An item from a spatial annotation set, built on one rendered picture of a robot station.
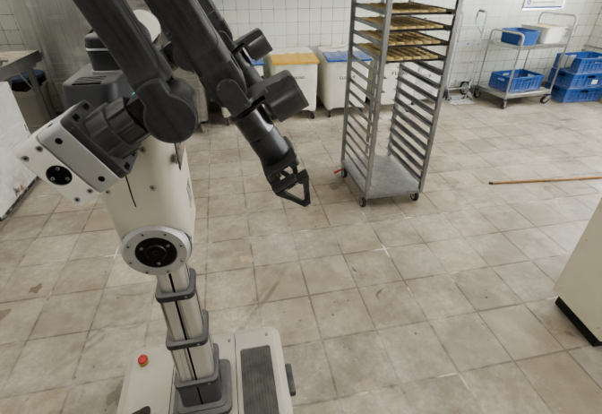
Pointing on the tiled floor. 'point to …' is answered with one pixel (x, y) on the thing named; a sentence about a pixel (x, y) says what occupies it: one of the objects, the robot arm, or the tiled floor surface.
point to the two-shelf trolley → (523, 65)
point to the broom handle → (545, 179)
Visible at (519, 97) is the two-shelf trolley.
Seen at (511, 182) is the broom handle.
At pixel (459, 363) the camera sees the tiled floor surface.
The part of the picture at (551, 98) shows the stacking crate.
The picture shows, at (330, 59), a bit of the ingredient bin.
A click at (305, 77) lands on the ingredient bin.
